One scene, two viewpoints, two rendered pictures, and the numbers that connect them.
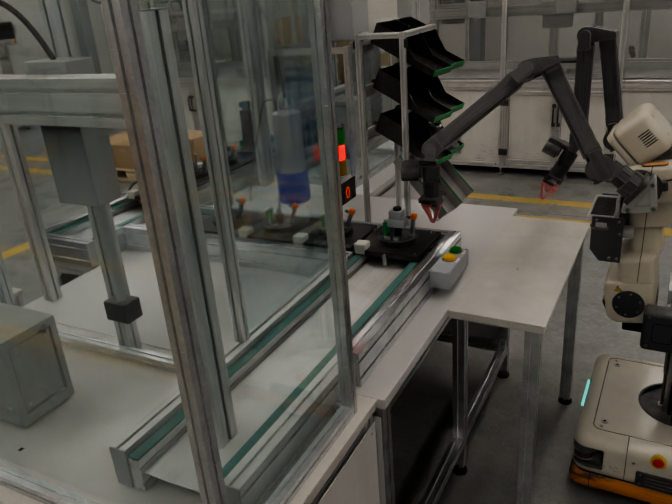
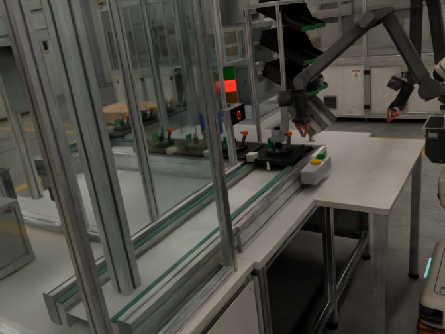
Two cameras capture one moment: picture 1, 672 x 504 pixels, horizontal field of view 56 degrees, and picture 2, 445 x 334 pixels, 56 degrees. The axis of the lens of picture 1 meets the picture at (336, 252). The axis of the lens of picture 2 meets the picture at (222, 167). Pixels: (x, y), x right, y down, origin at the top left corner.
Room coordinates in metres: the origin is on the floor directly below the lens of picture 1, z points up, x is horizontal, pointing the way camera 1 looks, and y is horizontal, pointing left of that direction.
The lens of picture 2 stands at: (0.14, -0.12, 1.61)
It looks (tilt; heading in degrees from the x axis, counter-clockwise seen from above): 19 degrees down; 5
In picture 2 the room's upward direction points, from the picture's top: 7 degrees counter-clockwise
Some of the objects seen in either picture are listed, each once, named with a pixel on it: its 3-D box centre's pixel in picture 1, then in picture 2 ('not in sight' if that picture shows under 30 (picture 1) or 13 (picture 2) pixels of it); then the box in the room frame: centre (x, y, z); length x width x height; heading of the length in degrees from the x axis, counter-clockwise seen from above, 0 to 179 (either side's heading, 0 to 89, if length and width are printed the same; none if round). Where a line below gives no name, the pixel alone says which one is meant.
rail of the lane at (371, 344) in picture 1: (411, 293); (286, 187); (1.79, -0.23, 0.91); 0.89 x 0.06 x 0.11; 151
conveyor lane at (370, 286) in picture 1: (357, 289); (247, 186); (1.85, -0.06, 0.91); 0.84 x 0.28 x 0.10; 151
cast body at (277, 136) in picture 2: (394, 216); (275, 134); (2.11, -0.22, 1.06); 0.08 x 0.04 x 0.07; 63
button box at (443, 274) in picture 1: (449, 267); (316, 169); (1.93, -0.37, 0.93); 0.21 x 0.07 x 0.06; 151
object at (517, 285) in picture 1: (473, 257); (337, 165); (2.18, -0.52, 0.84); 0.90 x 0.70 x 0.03; 150
